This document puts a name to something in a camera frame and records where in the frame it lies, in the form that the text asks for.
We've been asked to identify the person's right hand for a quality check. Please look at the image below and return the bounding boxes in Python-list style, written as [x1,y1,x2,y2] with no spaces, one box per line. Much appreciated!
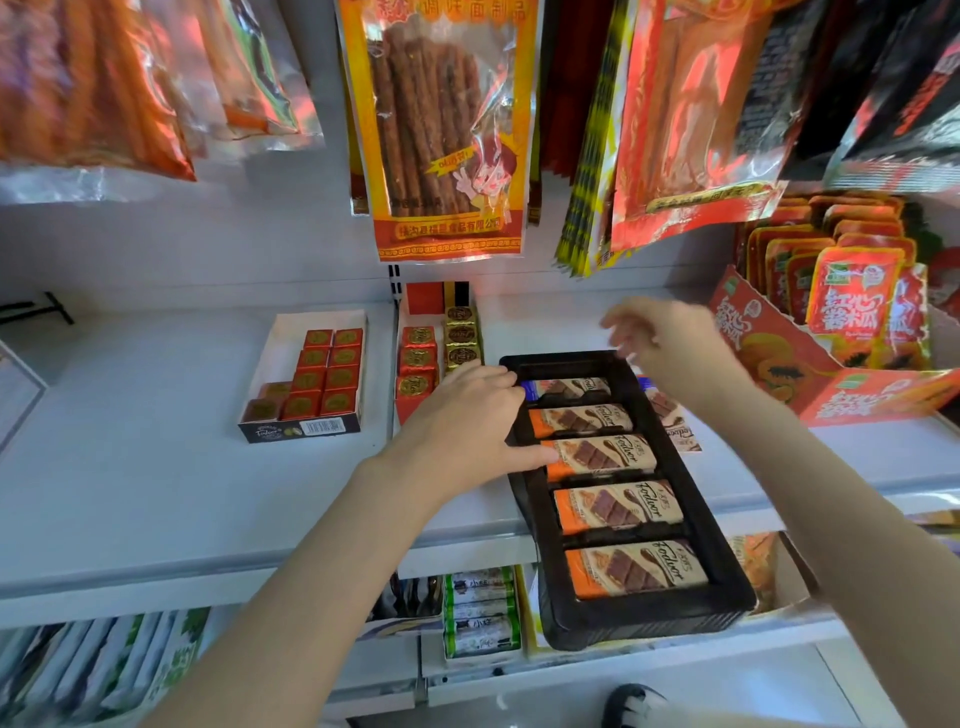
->
[599,296,760,423]

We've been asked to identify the person's left hand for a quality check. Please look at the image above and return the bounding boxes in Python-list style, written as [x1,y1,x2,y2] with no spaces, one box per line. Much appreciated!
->
[377,363,560,513]

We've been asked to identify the heap of gold candies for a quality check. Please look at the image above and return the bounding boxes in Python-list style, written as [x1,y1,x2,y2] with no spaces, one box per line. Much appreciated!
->
[395,303,481,399]

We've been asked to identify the red Filer candy box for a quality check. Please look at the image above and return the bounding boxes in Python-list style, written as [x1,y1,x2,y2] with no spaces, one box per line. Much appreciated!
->
[393,281,485,427]

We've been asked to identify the white box of red chocolates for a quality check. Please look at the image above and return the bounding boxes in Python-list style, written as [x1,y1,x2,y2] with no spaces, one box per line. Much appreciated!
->
[238,309,369,445]

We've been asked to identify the chocolate wafer bar packets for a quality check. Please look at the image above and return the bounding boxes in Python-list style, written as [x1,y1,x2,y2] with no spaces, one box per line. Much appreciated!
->
[563,539,710,601]

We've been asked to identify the black plastic tray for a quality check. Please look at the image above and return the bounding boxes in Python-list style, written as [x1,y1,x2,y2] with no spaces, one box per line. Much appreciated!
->
[498,350,759,652]

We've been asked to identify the person's right forearm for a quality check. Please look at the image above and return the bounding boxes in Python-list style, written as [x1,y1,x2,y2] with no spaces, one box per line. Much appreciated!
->
[704,389,960,728]

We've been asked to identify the person's left forearm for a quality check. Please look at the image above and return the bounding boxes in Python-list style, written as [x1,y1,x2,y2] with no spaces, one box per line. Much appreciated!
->
[142,457,451,728]

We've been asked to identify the red cardboard display box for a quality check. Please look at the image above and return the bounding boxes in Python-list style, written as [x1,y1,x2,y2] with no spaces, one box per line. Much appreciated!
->
[708,266,960,429]

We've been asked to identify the white metal shelf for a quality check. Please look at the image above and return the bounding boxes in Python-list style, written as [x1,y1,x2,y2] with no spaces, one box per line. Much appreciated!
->
[0,179,960,728]

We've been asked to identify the person's black shoe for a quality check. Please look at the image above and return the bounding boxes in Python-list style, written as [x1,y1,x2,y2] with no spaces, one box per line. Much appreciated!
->
[602,683,669,728]

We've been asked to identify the row of red snack packets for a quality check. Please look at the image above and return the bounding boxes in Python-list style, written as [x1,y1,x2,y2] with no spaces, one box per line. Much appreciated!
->
[738,191,935,370]

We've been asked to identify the stack of green white packets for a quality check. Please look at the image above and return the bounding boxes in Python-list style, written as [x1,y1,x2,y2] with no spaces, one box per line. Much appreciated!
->
[442,566,524,669]

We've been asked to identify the yellow black striped bags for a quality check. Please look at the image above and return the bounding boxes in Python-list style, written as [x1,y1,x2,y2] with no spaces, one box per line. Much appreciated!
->
[554,0,639,277]

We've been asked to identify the red orange snack bag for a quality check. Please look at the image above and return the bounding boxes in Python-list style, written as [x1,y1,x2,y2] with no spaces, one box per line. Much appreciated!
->
[608,0,830,254]

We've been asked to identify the red orange snack packets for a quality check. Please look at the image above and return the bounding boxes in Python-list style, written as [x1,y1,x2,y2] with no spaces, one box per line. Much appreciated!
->
[727,530,781,613]

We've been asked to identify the dark red snack packet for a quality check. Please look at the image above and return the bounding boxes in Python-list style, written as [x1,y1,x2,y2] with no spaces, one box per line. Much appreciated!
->
[926,247,960,316]

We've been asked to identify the dark brown snack bag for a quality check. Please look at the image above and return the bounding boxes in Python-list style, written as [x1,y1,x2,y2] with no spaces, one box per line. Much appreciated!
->
[344,89,371,217]

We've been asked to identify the dark red snack bag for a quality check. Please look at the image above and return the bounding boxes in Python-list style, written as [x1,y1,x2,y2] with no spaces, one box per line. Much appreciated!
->
[536,0,613,181]

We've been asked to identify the purple snack packets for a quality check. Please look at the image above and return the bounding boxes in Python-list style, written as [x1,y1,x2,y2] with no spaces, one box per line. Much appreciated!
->
[911,509,960,556]

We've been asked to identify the yellow red bag brown sticks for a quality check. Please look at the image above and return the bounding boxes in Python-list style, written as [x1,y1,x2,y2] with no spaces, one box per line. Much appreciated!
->
[335,0,541,264]

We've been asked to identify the black snack bag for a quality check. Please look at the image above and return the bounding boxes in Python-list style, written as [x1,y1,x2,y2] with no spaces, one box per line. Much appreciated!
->
[783,0,960,193]

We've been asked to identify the clear green print snack bag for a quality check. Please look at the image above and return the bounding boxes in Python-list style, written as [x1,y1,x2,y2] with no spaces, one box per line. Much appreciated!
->
[142,0,325,155]

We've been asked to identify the black metal hook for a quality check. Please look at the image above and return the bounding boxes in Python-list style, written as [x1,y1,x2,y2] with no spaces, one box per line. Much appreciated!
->
[0,292,75,326]

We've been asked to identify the clear bag of orange sticks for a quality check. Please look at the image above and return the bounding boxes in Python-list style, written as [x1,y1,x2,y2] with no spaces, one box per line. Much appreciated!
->
[0,0,198,204]

